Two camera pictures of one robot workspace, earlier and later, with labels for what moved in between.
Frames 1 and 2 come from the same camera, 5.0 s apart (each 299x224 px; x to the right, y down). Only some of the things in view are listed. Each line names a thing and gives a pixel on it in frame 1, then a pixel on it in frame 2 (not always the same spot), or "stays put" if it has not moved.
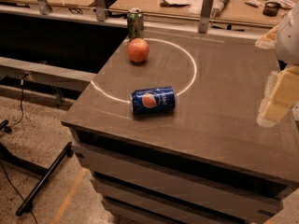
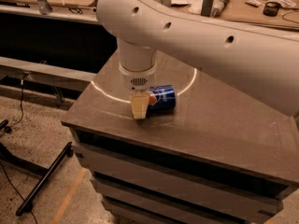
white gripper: (289, 40) → (137, 78)
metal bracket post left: (44, 5) stays put
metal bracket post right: (206, 12) stays put
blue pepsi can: (149, 101) stays put
